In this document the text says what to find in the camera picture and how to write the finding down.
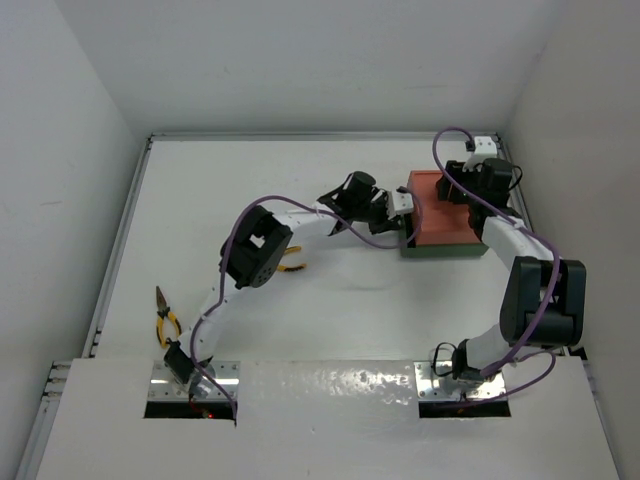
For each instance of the salmon drawer box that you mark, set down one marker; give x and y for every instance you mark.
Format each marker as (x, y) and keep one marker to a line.
(444, 223)

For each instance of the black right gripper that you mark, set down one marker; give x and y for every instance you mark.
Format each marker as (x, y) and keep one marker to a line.
(449, 191)

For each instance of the green drawer box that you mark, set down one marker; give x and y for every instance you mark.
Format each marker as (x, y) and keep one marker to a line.
(447, 251)

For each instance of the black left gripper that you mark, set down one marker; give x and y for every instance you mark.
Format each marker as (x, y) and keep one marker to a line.
(384, 214)

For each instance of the yellow handled cutting pliers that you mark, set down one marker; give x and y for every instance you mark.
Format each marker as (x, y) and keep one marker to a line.
(283, 268)

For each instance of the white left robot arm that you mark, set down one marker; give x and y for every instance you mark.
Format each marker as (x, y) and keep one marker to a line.
(264, 232)

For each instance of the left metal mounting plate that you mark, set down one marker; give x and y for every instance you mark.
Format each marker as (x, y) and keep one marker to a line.
(165, 387)

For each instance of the green pull-out drawer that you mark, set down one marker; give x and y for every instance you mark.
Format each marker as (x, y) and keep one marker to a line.
(407, 245)

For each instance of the metal mounting plate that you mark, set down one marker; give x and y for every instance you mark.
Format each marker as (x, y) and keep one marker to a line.
(165, 387)
(434, 384)

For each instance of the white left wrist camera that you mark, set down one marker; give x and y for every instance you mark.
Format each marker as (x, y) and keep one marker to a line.
(399, 203)

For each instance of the yellow handled long-nose pliers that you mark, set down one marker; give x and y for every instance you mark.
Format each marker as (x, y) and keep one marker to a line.
(165, 313)

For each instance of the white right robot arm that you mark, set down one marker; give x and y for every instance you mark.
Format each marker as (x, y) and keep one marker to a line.
(543, 304)

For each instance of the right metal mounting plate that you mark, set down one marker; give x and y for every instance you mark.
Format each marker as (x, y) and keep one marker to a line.
(434, 384)

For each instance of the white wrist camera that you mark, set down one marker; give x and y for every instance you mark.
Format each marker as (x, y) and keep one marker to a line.
(399, 203)
(480, 148)

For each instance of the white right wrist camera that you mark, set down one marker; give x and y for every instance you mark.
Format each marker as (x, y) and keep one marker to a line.
(480, 148)

